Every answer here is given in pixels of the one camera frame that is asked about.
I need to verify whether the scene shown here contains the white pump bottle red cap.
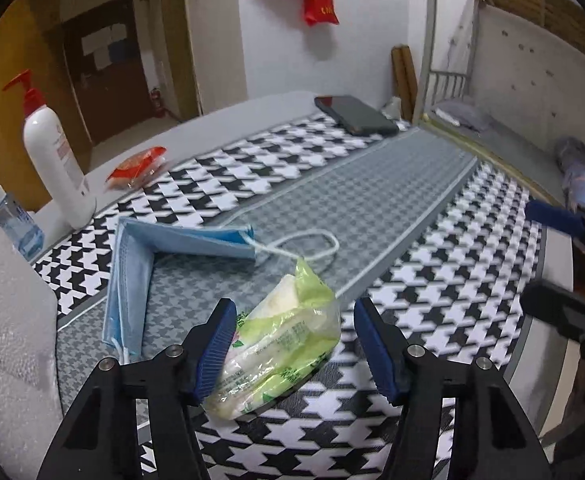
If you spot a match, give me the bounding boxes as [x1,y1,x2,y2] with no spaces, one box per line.
[2,70,98,231]

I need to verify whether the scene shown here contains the blue face mask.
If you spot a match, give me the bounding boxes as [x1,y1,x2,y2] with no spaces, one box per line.
[102,217,340,363]

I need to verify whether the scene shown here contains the black smartphone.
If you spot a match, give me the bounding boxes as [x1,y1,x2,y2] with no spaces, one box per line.
[315,95,399,136]

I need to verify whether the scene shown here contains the metal bunk bed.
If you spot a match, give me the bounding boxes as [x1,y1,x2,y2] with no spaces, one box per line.
[419,0,585,211]

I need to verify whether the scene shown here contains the wooden wardrobe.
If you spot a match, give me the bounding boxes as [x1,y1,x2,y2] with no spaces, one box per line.
[0,0,93,216]

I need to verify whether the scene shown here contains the red snack packet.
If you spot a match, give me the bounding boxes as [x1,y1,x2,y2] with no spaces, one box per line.
[105,146,168,192]

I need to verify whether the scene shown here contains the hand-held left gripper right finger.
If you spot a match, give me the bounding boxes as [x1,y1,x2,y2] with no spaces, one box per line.
[353,297,553,480]

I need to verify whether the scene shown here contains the light wooden door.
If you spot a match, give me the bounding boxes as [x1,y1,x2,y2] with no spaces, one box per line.
[160,0,203,121]

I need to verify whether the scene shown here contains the dark brown door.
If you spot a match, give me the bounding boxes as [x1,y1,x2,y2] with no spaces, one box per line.
[62,0,156,146]

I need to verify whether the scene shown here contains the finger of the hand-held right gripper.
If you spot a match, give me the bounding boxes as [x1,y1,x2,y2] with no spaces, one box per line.
[525,200,585,243]
[519,280,585,343]

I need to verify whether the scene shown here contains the houndstooth table mat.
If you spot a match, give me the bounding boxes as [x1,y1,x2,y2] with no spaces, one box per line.
[32,110,546,480]

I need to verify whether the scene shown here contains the wooden boards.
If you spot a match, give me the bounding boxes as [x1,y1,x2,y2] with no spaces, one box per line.
[391,45,418,121]

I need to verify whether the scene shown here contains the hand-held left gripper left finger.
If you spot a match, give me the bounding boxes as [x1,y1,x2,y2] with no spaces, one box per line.
[37,298,238,480]

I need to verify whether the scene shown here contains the green tissue packet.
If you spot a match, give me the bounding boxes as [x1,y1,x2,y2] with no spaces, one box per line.
[203,256,342,420]

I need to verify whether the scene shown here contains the white paper notice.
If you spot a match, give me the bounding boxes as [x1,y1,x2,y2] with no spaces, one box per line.
[81,22,127,57]

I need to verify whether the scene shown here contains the grey pillow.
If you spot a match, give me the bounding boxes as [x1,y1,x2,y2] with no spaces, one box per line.
[430,99,493,133]

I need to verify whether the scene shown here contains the clear blue spray bottle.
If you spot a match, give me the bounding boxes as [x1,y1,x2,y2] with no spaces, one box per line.
[0,172,46,261]

